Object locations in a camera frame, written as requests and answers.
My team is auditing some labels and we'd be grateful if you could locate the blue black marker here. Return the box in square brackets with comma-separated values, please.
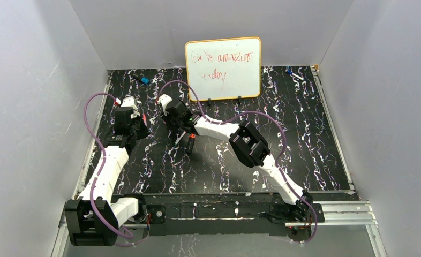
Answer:
[132, 75, 151, 85]

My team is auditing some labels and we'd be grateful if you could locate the orange framed whiteboard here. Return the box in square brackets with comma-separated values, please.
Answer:
[184, 37, 261, 102]

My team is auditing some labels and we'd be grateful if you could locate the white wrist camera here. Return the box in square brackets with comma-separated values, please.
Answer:
[120, 96, 140, 118]
[156, 94, 172, 116]

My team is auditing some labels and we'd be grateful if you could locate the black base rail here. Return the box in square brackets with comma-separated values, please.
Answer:
[133, 193, 325, 240]

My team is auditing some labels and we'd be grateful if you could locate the black orange highlighter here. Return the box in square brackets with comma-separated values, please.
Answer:
[185, 133, 196, 155]

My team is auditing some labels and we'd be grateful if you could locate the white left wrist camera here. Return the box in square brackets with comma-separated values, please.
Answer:
[120, 96, 140, 118]

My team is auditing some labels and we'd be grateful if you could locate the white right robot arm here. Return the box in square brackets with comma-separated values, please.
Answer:
[156, 94, 319, 224]

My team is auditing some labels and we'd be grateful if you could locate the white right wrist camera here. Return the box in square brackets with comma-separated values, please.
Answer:
[156, 94, 172, 116]

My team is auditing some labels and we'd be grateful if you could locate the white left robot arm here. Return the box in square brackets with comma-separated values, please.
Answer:
[64, 96, 149, 246]

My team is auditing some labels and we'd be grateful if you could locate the white blue pen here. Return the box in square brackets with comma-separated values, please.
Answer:
[286, 69, 304, 81]

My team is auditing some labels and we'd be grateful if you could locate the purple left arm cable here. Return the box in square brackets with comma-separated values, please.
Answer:
[83, 93, 150, 248]

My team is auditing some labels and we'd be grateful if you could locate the white green-tipped pen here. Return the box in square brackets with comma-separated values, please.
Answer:
[175, 131, 186, 146]

